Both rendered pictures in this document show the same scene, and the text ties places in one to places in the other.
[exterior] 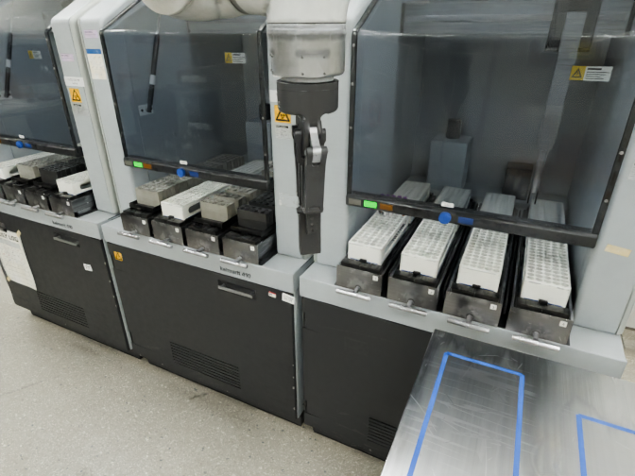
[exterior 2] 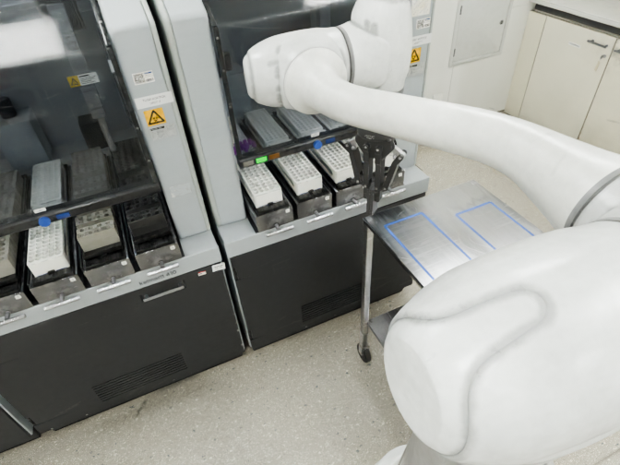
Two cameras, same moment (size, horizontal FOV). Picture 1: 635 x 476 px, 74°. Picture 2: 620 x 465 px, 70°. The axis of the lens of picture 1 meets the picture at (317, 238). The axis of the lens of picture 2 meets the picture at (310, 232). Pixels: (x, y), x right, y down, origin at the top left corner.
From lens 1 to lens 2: 77 cm
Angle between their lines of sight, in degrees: 41
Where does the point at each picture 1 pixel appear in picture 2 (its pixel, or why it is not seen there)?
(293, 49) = not seen: hidden behind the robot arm
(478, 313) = (357, 194)
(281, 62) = not seen: hidden behind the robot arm
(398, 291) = (305, 209)
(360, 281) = (277, 219)
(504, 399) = (428, 229)
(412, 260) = (305, 184)
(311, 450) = (265, 362)
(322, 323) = (253, 267)
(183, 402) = (135, 423)
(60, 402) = not seen: outside the picture
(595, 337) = (408, 172)
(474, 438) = (440, 254)
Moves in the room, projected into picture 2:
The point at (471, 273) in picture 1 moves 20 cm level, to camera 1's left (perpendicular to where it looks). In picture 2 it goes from (344, 172) to (308, 199)
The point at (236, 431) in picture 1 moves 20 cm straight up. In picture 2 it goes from (203, 399) to (192, 374)
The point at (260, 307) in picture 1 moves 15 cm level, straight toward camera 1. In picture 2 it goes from (192, 290) to (225, 305)
